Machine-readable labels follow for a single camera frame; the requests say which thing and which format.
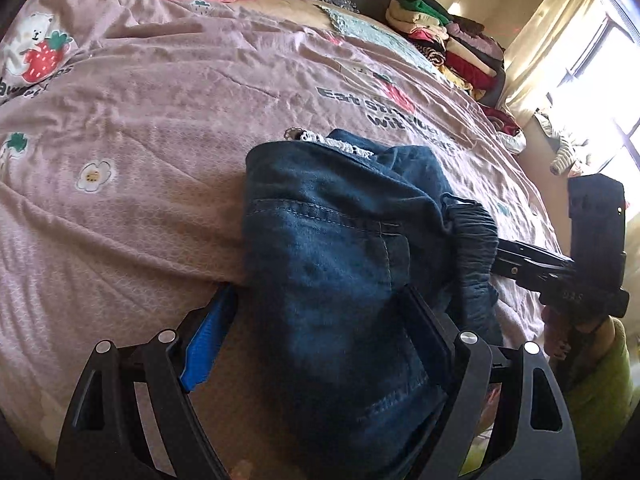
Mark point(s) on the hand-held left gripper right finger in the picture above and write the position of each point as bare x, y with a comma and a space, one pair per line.
425, 330

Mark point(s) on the light blue patterned cloth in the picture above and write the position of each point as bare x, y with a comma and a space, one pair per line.
380, 35

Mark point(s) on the cream curtain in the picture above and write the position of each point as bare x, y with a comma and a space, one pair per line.
545, 40

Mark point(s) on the person's right hand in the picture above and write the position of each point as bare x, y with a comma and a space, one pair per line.
556, 332

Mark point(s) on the stack of folded clothes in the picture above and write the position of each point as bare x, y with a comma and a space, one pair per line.
450, 45

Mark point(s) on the grey striped cloth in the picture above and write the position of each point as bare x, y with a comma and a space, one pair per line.
565, 152

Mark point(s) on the person's right forearm green sleeve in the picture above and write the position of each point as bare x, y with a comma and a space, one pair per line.
605, 395

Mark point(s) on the window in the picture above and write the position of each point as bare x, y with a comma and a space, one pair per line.
600, 100

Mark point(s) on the blue denim pants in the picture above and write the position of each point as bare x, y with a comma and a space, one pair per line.
325, 260

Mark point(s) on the pink printed blanket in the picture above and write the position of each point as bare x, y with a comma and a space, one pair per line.
150, 135

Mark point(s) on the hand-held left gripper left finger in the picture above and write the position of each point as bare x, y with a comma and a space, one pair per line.
205, 345

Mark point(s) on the red and white cloth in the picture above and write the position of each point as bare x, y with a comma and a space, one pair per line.
505, 127

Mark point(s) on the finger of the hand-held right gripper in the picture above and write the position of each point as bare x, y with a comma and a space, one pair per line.
520, 272
540, 255

